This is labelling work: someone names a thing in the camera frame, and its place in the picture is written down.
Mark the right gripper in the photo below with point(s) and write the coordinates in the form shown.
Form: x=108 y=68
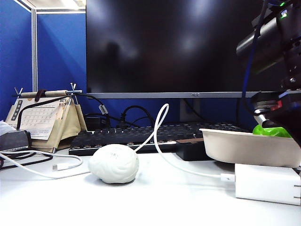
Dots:
x=282 y=101

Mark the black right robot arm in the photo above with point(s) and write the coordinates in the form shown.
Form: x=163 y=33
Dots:
x=270 y=42

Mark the green apple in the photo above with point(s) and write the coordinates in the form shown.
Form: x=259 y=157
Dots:
x=270 y=132

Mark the beige paper bowl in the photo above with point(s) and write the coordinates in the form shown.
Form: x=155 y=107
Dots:
x=247 y=148

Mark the white power adapter brick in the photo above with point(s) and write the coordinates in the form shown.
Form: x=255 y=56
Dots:
x=263 y=183

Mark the grey monitor stand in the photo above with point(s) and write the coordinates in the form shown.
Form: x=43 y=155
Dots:
x=189 y=110

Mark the black block with brown top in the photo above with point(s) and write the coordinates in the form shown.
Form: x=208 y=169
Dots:
x=190 y=153

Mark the large black computer monitor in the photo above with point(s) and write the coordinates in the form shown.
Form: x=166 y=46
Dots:
x=164 y=47

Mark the black mechanical keyboard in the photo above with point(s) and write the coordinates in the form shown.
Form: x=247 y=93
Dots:
x=141 y=136

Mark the white brain-shaped squeeze toy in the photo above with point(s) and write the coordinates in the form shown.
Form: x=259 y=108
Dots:
x=113 y=164

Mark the small black adapter box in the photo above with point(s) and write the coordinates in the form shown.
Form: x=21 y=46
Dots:
x=94 y=122

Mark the beige canvas desk calendar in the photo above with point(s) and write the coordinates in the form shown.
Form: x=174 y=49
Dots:
x=37 y=117

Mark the dark grey box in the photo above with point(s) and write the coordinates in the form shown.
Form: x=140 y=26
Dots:
x=14 y=141

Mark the white plastic bag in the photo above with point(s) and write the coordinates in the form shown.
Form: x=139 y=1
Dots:
x=5 y=128

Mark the aluminium partition frame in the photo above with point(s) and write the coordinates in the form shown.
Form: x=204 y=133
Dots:
x=34 y=47

